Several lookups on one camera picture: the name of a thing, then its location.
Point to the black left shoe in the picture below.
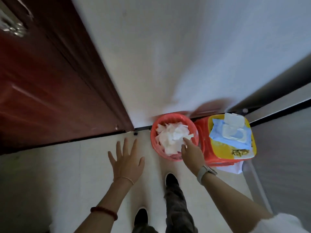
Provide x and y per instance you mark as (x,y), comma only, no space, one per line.
(141,217)

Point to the person's right forearm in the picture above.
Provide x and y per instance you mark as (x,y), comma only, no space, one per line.
(230,198)

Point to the person's left thumb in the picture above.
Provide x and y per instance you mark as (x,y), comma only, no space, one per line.
(141,162)

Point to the person's left forearm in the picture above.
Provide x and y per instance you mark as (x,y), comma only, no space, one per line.
(107,206)

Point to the person's leg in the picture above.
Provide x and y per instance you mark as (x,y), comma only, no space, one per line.
(144,229)
(176,208)

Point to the red plastic waste basket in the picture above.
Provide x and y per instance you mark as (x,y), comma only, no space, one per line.
(155,143)

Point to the blue wet wipes pack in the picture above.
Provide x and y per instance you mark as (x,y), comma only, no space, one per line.
(218,134)

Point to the person's left middle finger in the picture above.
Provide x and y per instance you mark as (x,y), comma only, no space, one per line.
(126,146)

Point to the person's left hand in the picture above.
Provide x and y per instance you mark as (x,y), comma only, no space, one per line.
(126,167)

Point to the person's left leg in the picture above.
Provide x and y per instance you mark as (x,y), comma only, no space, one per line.
(144,229)

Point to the grey door frame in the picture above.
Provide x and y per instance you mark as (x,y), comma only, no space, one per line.
(279,106)

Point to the white sleeve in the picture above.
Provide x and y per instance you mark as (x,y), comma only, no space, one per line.
(284,224)

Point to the person's right hand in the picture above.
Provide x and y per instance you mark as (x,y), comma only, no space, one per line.
(193,157)

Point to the black right shoe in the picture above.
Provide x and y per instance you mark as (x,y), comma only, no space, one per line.
(171,180)

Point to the red stool with yellow seat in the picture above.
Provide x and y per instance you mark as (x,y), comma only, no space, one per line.
(222,149)

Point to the person's right leg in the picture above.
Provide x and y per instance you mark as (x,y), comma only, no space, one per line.
(176,208)

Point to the pile of white tissues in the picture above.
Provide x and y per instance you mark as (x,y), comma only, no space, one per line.
(170,137)

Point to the person's right fingers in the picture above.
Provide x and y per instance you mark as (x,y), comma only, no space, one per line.
(187,143)

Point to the black shoe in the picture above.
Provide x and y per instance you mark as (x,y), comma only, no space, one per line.
(141,217)
(171,180)

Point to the grey wristwatch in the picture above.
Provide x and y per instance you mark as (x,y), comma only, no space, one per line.
(203,173)

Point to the person's left little finger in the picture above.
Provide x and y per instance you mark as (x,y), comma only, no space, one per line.
(112,158)

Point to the dark red wooden door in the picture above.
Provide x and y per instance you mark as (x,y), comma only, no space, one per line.
(43,94)

